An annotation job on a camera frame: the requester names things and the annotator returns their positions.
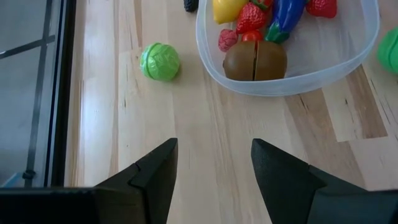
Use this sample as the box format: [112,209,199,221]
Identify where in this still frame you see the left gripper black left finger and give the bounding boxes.
[0,138,178,224]

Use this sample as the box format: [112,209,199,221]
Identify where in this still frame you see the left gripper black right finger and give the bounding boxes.
[251,138,398,224]

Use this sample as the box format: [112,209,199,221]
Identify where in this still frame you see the green cabbage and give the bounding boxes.
[139,42,181,82]

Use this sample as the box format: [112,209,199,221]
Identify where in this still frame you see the brown kiwi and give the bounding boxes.
[222,40,289,82]

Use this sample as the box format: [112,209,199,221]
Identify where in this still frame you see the small red cherry tomato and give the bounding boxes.
[241,30,264,43]
[251,0,274,11]

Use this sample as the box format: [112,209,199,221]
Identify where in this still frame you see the pink raspberry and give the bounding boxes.
[217,29,239,53]

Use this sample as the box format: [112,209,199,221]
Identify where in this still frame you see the blue eggplant green cap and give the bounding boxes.
[264,0,308,44]

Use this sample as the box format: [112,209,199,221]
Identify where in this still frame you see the red strawberry green leaves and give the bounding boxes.
[236,2,268,34]
[306,0,338,19]

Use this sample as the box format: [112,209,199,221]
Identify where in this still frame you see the yellow lemon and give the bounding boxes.
[212,0,249,25]

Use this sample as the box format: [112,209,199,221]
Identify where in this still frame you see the black blackberry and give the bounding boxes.
[183,0,200,13]

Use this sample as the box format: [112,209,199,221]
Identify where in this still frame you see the clear plastic tupperware container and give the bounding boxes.
[195,0,381,97]

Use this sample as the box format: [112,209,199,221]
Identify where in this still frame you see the black table edge frame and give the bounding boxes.
[51,0,78,187]

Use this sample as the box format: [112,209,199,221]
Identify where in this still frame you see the grey frame bar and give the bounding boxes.
[0,34,56,60]
[24,0,53,187]

